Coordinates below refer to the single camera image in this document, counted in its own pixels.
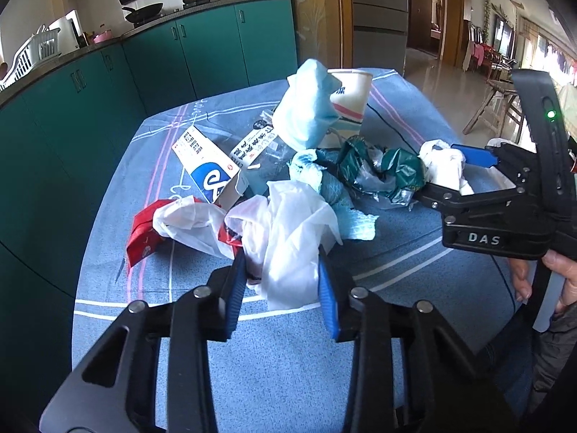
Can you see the small white tissue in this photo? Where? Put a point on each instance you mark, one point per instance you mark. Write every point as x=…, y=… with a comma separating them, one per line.
x=444, y=167

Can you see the green vine garland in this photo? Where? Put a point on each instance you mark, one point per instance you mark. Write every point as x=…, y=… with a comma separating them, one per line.
x=487, y=4

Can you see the wooden door frame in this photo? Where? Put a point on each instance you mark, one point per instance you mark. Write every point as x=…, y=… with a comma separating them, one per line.
x=453, y=9

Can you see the pink bowl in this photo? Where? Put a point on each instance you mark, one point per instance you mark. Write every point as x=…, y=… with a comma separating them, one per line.
x=103, y=37

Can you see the wooden stool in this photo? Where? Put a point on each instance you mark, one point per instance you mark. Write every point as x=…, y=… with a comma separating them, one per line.
x=496, y=88

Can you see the wooden framed glass door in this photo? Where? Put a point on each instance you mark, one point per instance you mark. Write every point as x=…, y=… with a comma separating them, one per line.
x=315, y=18

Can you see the white paper cup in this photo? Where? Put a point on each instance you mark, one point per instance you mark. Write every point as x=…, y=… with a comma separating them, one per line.
x=354, y=92

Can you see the grey refrigerator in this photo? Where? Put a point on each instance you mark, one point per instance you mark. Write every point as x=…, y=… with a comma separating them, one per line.
x=378, y=18

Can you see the pink hanging cloth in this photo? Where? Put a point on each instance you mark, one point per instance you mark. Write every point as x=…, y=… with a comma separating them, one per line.
x=477, y=56

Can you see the blue striped tablecloth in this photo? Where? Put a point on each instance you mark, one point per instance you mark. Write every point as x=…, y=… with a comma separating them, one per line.
x=405, y=252

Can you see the large white tissue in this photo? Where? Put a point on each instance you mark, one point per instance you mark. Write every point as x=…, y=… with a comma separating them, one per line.
x=288, y=234

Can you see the clear labelled plastic packet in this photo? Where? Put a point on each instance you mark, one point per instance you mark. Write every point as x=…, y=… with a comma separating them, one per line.
x=252, y=144

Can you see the white dish rack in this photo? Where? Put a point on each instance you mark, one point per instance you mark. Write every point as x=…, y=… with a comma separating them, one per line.
x=27, y=54

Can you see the crumpled dark green wrapper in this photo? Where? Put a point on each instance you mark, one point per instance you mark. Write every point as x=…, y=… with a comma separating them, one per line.
x=360, y=158

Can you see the person's right forearm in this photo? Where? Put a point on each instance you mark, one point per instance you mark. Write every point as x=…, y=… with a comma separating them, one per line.
x=556, y=352

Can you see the crumpled white plastic bag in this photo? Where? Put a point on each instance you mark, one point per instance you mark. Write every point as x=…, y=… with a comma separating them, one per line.
x=189, y=221

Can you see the white kitchen appliance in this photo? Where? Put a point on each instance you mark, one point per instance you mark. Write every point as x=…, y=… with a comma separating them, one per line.
x=67, y=27

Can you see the red snack packet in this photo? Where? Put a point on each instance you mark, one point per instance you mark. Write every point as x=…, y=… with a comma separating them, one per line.
x=139, y=239

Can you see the crumpled blue paper towel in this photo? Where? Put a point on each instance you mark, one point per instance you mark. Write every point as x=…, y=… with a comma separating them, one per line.
x=333, y=189

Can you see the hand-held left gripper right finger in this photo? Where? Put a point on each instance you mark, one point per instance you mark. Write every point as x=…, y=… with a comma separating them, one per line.
x=328, y=300

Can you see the blue face mask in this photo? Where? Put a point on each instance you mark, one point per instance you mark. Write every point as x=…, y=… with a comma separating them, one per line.
x=302, y=108

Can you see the teal kitchen cabinets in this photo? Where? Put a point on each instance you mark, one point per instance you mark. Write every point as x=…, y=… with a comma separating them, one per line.
x=90, y=112

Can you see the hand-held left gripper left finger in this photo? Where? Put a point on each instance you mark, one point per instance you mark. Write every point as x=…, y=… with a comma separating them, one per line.
x=234, y=300

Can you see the black wok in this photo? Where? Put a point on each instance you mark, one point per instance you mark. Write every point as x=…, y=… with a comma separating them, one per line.
x=144, y=12

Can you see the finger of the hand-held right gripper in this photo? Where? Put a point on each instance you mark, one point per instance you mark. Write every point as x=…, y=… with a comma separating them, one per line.
x=450, y=198
x=473, y=154

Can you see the person's right hand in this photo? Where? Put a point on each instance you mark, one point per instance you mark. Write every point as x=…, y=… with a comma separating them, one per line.
x=565, y=275

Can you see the white and blue medicine box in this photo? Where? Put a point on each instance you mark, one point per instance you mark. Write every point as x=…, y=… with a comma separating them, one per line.
x=203, y=162

